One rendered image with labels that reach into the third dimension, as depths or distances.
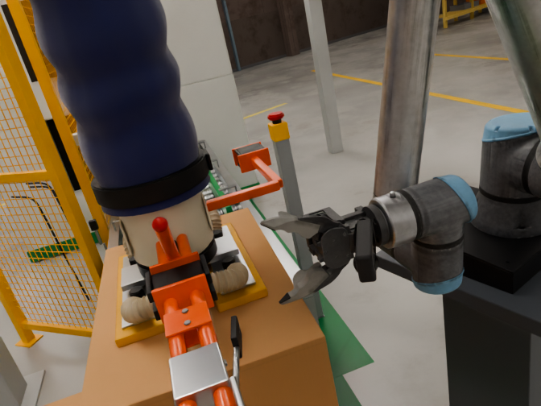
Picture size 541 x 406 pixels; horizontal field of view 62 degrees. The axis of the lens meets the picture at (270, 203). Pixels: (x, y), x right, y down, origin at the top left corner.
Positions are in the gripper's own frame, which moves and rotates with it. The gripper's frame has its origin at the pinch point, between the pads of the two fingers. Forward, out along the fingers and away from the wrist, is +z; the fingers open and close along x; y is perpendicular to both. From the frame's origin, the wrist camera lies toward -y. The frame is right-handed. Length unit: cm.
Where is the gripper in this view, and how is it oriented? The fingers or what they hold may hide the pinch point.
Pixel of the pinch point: (270, 267)
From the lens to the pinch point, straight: 71.8
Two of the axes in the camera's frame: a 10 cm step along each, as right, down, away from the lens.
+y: -2.8, -3.3, 9.0
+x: -2.0, -9.0, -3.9
